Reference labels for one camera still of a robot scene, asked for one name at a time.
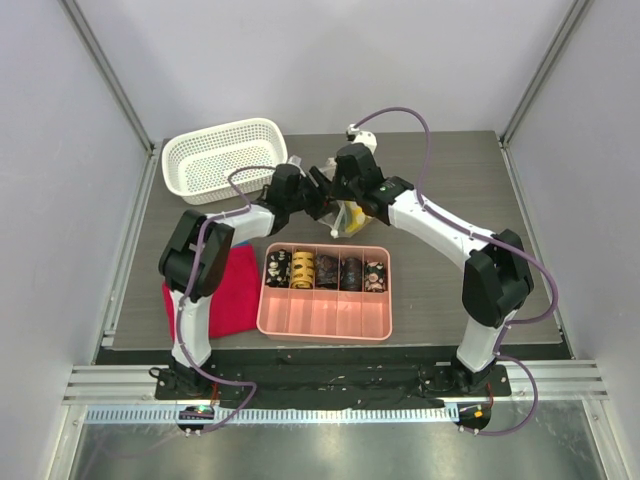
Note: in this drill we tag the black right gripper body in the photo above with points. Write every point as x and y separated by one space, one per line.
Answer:
338 185

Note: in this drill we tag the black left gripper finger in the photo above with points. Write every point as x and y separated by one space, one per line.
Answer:
318 208
322 185

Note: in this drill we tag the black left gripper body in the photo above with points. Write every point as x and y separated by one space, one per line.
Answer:
306 189

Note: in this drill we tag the yellow toy banana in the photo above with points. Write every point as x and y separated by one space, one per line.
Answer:
356 219

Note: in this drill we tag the clear polka dot zip bag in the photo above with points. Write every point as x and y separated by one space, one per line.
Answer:
336 220

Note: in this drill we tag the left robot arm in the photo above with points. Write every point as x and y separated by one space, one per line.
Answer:
195 258

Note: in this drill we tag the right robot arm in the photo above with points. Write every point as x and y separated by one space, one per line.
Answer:
496 279

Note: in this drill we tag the yellow black cloth roll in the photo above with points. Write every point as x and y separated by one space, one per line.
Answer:
302 270

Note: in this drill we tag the dark brown patterned cloth roll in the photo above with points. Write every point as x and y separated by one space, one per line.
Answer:
326 272

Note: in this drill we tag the black white dotted cloth roll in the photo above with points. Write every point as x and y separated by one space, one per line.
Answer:
278 267

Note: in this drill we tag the dark blue patterned cloth roll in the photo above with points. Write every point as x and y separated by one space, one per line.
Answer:
351 274

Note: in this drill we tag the dark floral rose cloth roll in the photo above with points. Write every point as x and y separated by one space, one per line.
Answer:
375 276

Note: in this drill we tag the pink divided organizer tray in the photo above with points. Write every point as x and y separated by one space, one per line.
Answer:
329 316

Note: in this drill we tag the white perforated plastic basket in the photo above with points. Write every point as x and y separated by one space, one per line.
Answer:
201 166

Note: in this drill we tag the red folded cloth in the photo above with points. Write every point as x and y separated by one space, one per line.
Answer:
233 307

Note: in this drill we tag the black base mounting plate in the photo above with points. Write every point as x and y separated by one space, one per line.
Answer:
329 387

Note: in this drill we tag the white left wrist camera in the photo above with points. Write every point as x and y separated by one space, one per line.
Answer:
295 161

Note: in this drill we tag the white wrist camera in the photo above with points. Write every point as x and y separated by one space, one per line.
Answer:
295 161
362 137

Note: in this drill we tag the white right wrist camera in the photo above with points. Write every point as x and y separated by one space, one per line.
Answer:
362 137

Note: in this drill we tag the white slotted cable duct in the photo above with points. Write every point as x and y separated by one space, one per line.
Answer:
198 414

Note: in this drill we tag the aluminium frame rail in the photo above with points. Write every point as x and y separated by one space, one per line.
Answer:
550 379

